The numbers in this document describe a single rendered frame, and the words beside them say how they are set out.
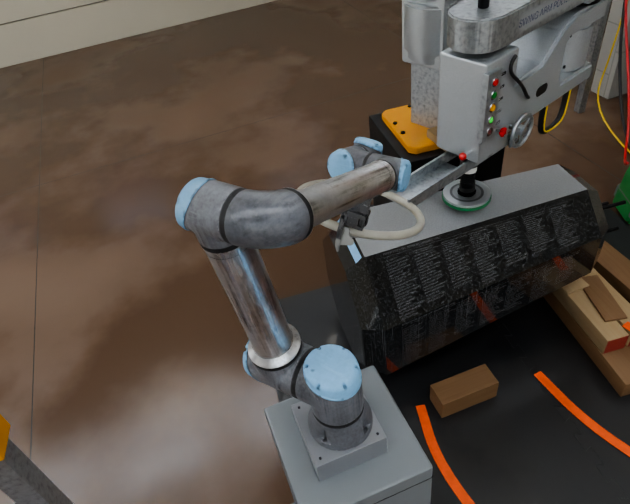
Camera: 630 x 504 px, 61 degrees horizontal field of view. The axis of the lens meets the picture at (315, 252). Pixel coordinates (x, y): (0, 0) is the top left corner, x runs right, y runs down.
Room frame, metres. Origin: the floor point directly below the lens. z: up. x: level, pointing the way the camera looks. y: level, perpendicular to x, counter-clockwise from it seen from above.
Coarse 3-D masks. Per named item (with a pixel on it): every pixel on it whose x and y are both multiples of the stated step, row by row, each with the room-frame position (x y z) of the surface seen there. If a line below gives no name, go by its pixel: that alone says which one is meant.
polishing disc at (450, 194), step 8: (448, 184) 2.01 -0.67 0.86; (456, 184) 2.00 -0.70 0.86; (480, 184) 1.97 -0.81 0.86; (448, 192) 1.95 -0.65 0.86; (456, 192) 1.94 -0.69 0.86; (480, 192) 1.91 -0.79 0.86; (488, 192) 1.90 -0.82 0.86; (448, 200) 1.89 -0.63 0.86; (456, 200) 1.88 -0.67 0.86; (464, 200) 1.87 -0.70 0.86; (472, 200) 1.86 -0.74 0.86; (480, 200) 1.85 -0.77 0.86; (488, 200) 1.86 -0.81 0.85
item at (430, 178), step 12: (444, 156) 1.91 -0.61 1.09; (420, 168) 1.83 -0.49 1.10; (432, 168) 1.86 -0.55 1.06; (444, 168) 1.87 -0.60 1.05; (456, 168) 1.79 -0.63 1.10; (468, 168) 1.83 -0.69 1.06; (420, 180) 1.80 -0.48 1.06; (432, 180) 1.79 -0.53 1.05; (444, 180) 1.74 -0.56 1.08; (396, 192) 1.74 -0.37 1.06; (408, 192) 1.73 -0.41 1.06; (420, 192) 1.66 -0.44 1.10; (432, 192) 1.70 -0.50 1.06
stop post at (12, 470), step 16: (0, 416) 0.95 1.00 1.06; (0, 432) 0.91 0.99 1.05; (0, 448) 0.87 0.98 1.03; (16, 448) 0.93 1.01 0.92; (0, 464) 0.86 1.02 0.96; (16, 464) 0.88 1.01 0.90; (32, 464) 0.93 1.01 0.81; (0, 480) 0.85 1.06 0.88; (16, 480) 0.86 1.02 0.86; (32, 480) 0.88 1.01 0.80; (48, 480) 0.93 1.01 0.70; (16, 496) 0.85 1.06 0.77; (32, 496) 0.86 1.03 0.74; (48, 496) 0.88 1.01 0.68; (64, 496) 0.93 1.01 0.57
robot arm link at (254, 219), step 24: (360, 168) 1.12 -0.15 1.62; (384, 168) 1.16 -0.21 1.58; (408, 168) 1.21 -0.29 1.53; (240, 192) 0.86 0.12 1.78; (264, 192) 0.86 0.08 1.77; (288, 192) 0.86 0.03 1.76; (312, 192) 0.92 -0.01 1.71; (336, 192) 0.96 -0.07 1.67; (360, 192) 1.02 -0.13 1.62; (384, 192) 1.16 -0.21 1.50; (240, 216) 0.80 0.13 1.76; (264, 216) 0.80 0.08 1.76; (288, 216) 0.81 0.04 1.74; (312, 216) 0.84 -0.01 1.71; (240, 240) 0.79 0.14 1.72; (264, 240) 0.79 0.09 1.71; (288, 240) 0.80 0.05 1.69
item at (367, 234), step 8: (304, 184) 1.68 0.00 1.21; (312, 184) 1.71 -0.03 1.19; (392, 192) 1.71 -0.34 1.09; (400, 200) 1.66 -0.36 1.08; (408, 208) 1.60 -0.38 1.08; (416, 208) 1.57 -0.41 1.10; (416, 216) 1.52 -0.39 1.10; (320, 224) 1.39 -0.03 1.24; (328, 224) 1.37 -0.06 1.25; (336, 224) 1.36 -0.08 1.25; (416, 224) 1.43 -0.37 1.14; (424, 224) 1.45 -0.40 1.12; (352, 232) 1.33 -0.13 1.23; (360, 232) 1.33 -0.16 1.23; (368, 232) 1.33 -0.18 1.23; (376, 232) 1.33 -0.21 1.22; (384, 232) 1.33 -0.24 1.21; (392, 232) 1.34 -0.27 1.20; (400, 232) 1.35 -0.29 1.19; (408, 232) 1.36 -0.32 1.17; (416, 232) 1.38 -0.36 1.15
